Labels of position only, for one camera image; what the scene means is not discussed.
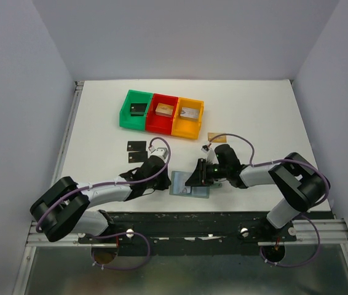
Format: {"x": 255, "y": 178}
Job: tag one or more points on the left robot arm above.
{"x": 65, "y": 208}

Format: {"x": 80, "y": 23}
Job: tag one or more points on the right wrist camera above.
{"x": 209, "y": 153}

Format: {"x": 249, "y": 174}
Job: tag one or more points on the black credit card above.
{"x": 136, "y": 146}

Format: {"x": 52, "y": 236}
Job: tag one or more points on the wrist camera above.
{"x": 209, "y": 153}
{"x": 160, "y": 152}

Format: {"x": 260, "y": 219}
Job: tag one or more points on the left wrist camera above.
{"x": 160, "y": 152}

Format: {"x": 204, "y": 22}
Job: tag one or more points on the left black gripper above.
{"x": 160, "y": 179}

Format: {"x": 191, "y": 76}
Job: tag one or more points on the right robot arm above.
{"x": 301, "y": 184}

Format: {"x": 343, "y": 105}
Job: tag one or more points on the tan card stack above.
{"x": 165, "y": 110}

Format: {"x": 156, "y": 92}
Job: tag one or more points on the black card stack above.
{"x": 138, "y": 109}

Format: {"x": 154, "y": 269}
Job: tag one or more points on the gold VIP card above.
{"x": 217, "y": 137}

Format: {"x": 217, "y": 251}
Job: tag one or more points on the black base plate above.
{"x": 184, "y": 234}

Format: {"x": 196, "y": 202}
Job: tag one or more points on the sage green card holder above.
{"x": 199, "y": 192}

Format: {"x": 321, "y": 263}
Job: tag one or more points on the silver card stack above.
{"x": 189, "y": 113}

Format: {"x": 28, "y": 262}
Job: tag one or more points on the silver VIP card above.
{"x": 178, "y": 183}

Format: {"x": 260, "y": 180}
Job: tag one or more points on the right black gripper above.
{"x": 203, "y": 171}

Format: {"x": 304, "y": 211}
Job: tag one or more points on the aluminium frame rail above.
{"x": 60, "y": 147}

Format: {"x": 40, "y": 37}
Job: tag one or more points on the red plastic bin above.
{"x": 159, "y": 118}

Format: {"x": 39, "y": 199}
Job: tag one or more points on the green plastic bin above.
{"x": 134, "y": 122}

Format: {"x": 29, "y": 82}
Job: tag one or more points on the yellow plastic bin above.
{"x": 187, "y": 127}

